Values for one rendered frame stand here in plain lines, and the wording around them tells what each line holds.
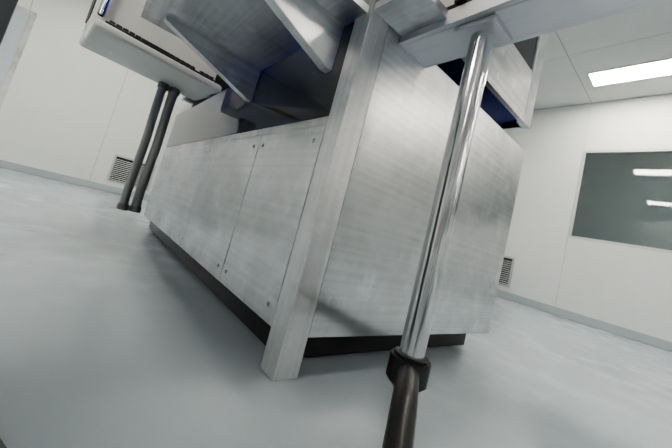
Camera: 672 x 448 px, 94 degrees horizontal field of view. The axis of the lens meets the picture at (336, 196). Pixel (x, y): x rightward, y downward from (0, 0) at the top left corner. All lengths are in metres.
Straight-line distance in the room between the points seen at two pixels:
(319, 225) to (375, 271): 0.23
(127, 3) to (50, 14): 4.82
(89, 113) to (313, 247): 5.65
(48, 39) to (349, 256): 5.95
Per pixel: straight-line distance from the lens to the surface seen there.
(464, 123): 0.71
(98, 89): 6.23
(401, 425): 0.56
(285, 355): 0.75
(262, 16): 1.02
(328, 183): 0.70
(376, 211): 0.81
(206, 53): 1.27
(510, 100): 1.46
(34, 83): 6.24
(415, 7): 0.83
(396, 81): 0.88
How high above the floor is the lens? 0.34
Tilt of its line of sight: 6 degrees up
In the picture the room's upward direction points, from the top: 15 degrees clockwise
